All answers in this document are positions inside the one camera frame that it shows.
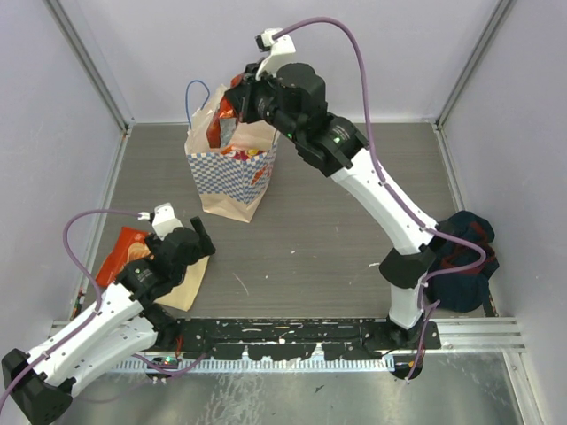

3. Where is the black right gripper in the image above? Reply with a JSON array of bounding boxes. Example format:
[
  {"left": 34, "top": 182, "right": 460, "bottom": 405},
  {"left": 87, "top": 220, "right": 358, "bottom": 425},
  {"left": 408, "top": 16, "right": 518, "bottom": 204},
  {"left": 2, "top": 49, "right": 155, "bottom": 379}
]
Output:
[{"left": 223, "top": 61, "right": 302, "bottom": 145}]

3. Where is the red Doritos bag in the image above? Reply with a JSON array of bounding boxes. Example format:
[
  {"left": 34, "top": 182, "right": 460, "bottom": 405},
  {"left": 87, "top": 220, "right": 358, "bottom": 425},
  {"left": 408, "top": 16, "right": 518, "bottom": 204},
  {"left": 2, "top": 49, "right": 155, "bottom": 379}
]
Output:
[{"left": 206, "top": 75, "right": 242, "bottom": 151}]

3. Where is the colourful candy bag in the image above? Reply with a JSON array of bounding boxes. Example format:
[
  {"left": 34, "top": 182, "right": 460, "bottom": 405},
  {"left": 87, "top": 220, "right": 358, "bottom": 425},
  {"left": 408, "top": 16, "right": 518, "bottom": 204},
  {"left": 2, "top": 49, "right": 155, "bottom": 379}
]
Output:
[{"left": 220, "top": 145, "right": 265, "bottom": 161}]

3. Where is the cream red cassava chips bag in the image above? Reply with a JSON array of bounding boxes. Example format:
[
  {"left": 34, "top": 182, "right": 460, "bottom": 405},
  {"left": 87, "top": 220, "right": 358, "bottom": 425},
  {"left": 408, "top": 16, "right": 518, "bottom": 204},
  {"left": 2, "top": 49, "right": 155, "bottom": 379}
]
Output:
[{"left": 96, "top": 227, "right": 209, "bottom": 312}]

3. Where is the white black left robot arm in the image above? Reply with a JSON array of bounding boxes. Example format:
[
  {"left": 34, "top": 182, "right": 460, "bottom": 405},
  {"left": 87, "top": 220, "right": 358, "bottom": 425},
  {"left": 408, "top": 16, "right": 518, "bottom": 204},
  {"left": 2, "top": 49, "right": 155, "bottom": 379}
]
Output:
[{"left": 1, "top": 214, "right": 216, "bottom": 424}]

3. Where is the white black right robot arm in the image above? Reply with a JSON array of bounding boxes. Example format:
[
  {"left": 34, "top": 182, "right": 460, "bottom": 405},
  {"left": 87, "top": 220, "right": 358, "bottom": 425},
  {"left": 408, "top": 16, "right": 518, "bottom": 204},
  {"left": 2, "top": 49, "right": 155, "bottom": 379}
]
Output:
[{"left": 225, "top": 63, "right": 442, "bottom": 349}]

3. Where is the blue checkered paper bag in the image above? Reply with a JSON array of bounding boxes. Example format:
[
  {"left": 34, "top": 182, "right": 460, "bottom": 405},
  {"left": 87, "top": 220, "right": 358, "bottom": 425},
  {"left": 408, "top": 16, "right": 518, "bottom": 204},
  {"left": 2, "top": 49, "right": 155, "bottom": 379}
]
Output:
[{"left": 184, "top": 87, "right": 279, "bottom": 222}]

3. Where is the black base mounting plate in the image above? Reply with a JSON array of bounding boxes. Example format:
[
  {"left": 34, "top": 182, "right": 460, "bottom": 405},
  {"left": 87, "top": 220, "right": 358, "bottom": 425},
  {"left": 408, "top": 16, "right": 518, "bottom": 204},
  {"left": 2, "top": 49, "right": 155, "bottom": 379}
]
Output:
[{"left": 179, "top": 318, "right": 441, "bottom": 361}]

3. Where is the dark blue red cloth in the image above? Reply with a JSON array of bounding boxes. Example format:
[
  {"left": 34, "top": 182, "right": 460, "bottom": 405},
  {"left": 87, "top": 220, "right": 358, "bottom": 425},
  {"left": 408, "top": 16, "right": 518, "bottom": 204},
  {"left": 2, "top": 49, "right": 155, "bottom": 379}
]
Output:
[{"left": 425, "top": 211, "right": 499, "bottom": 313}]

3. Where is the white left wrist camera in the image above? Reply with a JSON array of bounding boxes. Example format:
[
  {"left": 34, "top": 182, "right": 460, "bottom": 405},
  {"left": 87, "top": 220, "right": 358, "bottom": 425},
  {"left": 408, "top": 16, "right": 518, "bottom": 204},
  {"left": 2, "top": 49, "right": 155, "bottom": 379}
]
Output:
[{"left": 137, "top": 203, "right": 183, "bottom": 240}]

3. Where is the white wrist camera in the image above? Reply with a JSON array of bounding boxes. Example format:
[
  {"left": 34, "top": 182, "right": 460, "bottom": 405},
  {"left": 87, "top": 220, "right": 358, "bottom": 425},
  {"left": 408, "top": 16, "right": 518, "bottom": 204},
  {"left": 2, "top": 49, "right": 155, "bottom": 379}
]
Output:
[
  {"left": 255, "top": 28, "right": 296, "bottom": 81},
  {"left": 137, "top": 203, "right": 183, "bottom": 240}
]

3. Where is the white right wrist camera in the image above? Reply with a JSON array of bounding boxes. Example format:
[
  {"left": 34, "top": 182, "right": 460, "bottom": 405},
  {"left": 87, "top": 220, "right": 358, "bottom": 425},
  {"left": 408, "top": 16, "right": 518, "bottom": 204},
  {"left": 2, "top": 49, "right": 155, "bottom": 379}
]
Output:
[{"left": 255, "top": 28, "right": 296, "bottom": 81}]

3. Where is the right aluminium corner post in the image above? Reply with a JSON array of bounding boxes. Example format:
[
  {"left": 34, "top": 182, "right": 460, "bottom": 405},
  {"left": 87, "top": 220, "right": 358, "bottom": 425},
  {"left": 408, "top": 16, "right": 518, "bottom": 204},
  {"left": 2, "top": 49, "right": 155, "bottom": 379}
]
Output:
[{"left": 435, "top": 0, "right": 518, "bottom": 130}]

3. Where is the aluminium corner post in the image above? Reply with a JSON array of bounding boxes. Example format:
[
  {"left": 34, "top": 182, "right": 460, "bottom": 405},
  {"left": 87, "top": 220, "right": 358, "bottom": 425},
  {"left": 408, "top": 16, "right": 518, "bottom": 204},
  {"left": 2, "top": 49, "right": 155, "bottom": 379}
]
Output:
[
  {"left": 43, "top": 1, "right": 135, "bottom": 132},
  {"left": 435, "top": 0, "right": 518, "bottom": 130}
]

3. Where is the left aluminium corner post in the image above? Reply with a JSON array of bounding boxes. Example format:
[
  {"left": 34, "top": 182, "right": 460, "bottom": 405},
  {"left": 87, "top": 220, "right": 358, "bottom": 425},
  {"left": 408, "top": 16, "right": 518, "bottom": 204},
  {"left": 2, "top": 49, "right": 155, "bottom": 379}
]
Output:
[{"left": 43, "top": 1, "right": 135, "bottom": 132}]

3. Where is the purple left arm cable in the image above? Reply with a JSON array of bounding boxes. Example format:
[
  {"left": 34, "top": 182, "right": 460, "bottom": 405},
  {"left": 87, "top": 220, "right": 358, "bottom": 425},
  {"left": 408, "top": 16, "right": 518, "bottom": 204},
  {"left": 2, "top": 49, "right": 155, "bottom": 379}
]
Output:
[{"left": 0, "top": 209, "right": 209, "bottom": 399}]

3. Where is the aluminium front rail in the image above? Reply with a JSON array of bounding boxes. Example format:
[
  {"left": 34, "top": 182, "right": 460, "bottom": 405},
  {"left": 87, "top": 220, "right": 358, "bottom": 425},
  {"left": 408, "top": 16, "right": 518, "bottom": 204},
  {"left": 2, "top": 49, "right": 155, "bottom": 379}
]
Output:
[{"left": 48, "top": 316, "right": 526, "bottom": 374}]

